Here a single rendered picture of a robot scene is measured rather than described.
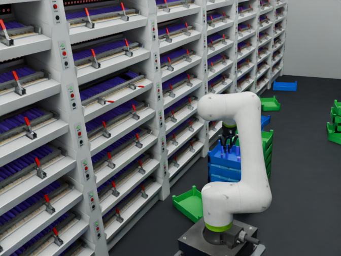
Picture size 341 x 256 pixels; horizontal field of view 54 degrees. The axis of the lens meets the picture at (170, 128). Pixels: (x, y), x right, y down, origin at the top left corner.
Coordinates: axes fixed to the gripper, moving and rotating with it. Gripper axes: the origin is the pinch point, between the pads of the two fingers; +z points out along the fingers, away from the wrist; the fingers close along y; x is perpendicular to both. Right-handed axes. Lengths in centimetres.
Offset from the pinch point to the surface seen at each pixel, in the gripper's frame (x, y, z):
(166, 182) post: -6, -43, 28
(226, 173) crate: -13.4, -1.8, 9.3
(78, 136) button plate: -34, -78, -59
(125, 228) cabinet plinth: -43, -68, 21
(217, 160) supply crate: -7.4, -6.8, 3.1
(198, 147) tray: 39, -16, 48
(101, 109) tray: -16, -69, -58
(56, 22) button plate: -12, -78, -106
